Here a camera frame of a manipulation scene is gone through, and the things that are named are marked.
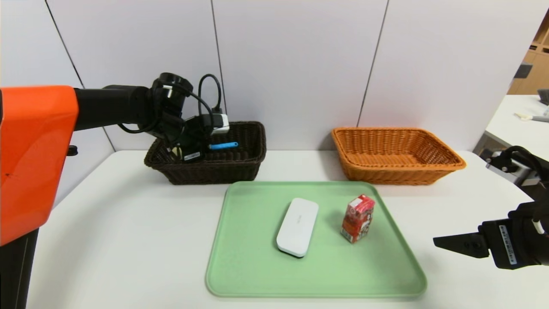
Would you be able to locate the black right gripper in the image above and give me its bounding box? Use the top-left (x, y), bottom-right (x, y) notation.
top-left (433, 201), bottom-right (549, 270)

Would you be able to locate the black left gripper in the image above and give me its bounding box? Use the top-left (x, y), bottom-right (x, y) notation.
top-left (180, 132), bottom-right (206, 162)

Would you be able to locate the red drink carton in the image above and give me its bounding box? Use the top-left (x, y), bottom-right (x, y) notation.
top-left (341, 194), bottom-right (375, 244)

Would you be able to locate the white rectangular case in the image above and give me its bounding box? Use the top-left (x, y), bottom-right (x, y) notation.
top-left (276, 197), bottom-right (319, 258)

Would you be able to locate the dark brown wicker basket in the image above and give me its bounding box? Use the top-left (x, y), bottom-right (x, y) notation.
top-left (144, 121), bottom-right (267, 185)

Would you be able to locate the orange wicker basket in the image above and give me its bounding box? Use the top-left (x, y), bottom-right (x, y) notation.
top-left (331, 127), bottom-right (466, 185)

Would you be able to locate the white side table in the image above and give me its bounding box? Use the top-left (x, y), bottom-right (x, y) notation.
top-left (485, 95), bottom-right (549, 161)

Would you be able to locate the light green plastic tray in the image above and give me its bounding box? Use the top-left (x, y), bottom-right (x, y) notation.
top-left (205, 181), bottom-right (427, 298)

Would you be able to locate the light wooden shelf unit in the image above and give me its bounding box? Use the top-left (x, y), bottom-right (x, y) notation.
top-left (507, 9), bottom-right (549, 96)

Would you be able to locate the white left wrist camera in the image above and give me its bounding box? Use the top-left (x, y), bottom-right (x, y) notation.
top-left (210, 113), bottom-right (230, 136)

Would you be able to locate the black left camera cable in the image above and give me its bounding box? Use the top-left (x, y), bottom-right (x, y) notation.
top-left (198, 74), bottom-right (224, 115)

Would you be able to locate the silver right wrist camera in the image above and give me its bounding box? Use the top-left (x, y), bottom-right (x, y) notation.
top-left (486, 150), bottom-right (532, 186)

